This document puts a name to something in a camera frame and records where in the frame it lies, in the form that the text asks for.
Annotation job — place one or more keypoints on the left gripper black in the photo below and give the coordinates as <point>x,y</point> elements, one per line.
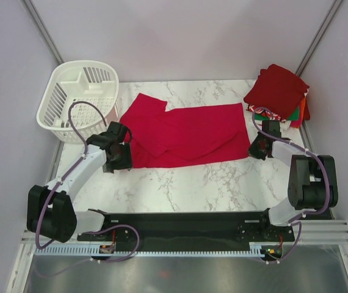
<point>126,162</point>

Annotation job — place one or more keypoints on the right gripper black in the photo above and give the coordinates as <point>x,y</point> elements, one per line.
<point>253,152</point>

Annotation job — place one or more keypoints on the crimson red t shirt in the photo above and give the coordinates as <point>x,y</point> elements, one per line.
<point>184,137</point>

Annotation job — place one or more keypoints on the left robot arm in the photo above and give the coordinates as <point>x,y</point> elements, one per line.
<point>50,211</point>

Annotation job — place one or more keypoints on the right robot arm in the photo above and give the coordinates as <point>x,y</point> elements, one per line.
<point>312,183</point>

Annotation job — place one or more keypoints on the white folded shirt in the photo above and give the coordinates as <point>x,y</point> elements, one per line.
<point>283,125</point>

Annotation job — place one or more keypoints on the red patterned folded shirt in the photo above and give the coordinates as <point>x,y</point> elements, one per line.
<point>261,114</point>

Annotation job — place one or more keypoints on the orange folded shirt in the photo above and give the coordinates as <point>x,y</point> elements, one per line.
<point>304,115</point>

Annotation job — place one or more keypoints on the green folded shirt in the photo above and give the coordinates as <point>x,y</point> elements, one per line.
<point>294,116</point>

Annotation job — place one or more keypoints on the dark red folded shirt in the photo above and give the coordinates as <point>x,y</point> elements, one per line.
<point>278,90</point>

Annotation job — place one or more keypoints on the white plastic laundry basket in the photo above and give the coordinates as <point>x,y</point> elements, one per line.
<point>82,92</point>

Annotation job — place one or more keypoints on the aluminium frame rail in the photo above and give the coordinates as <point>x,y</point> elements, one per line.
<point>314,232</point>

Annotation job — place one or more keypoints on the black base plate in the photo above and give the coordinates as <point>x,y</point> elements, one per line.
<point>190,230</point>

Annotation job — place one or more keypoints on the slotted cable duct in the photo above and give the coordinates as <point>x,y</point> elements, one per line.
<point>96,250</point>

